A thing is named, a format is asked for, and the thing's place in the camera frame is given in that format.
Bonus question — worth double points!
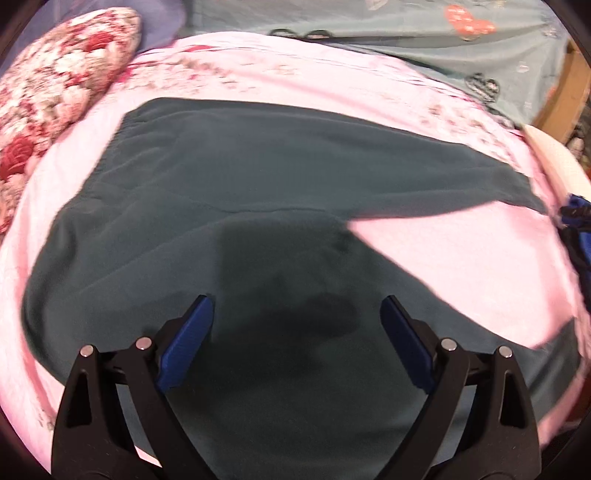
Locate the blue plaid cloth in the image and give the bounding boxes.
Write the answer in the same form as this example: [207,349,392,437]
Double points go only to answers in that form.
[18,0,191,70]

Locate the red white floral quilt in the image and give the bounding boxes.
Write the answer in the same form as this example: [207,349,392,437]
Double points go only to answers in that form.
[0,7,142,236]

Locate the wooden bed frame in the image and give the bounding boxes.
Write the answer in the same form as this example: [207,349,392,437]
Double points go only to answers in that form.
[533,39,591,145]

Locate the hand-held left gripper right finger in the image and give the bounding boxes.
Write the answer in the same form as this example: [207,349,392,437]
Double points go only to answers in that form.
[369,294,542,480]

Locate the white pillow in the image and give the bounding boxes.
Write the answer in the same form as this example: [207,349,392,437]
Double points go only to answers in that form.
[522,124,591,208]

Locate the dark grey pants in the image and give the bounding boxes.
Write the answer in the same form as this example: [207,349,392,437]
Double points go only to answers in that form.
[21,97,580,480]

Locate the pink floral bedsheet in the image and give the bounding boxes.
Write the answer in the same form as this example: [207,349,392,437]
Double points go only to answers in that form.
[0,30,591,476]

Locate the teal heart-print cloth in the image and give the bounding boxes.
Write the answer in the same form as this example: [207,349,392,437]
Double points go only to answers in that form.
[188,0,570,131]

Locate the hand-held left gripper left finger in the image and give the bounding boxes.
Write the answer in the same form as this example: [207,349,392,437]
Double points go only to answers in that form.
[51,294,219,480]

